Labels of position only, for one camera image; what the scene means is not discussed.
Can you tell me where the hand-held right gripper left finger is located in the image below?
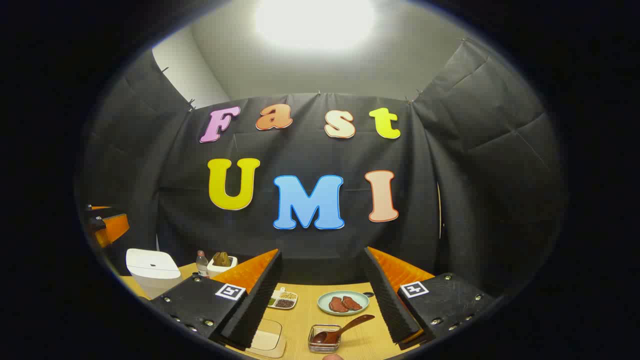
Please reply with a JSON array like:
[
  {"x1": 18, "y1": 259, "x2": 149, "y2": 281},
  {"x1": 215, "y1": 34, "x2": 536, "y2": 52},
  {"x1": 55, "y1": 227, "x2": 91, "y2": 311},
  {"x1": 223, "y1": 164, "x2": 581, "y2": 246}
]
[{"x1": 150, "y1": 248, "x2": 283, "y2": 351}]

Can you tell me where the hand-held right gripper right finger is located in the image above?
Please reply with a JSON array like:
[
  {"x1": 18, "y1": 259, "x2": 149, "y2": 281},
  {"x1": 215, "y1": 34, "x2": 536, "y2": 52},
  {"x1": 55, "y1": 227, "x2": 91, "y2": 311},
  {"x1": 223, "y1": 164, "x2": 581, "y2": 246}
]
[{"x1": 363, "y1": 246, "x2": 496, "y2": 351}]

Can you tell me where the white divided rice grain dish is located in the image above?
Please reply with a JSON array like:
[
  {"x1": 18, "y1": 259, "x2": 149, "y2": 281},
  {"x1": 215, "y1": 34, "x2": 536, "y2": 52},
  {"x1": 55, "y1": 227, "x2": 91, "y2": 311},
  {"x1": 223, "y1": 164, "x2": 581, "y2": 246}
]
[{"x1": 267, "y1": 287, "x2": 299, "y2": 310}]

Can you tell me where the brown wooden spoon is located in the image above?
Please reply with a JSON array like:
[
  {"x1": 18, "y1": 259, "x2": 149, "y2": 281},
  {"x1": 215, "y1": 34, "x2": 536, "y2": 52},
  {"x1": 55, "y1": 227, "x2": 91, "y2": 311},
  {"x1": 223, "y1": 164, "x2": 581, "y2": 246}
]
[{"x1": 311, "y1": 314, "x2": 376, "y2": 346}]

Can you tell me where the white rice cooker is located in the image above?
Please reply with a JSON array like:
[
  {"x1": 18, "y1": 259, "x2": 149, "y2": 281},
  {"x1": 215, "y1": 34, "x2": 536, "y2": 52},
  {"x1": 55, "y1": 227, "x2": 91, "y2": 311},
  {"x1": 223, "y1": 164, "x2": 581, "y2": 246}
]
[{"x1": 125, "y1": 248, "x2": 182, "y2": 300}]

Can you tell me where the white toaster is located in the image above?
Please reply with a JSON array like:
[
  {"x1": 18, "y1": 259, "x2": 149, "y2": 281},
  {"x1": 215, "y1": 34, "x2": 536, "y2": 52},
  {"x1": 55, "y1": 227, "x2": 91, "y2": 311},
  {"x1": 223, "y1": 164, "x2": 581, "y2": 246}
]
[{"x1": 207, "y1": 256, "x2": 239, "y2": 279}]

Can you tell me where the pale green plate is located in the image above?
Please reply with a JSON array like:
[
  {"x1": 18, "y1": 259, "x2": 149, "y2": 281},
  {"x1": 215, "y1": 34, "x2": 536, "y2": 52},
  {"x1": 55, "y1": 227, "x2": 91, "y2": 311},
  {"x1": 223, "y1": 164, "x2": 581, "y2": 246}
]
[{"x1": 317, "y1": 290, "x2": 375, "y2": 317}]

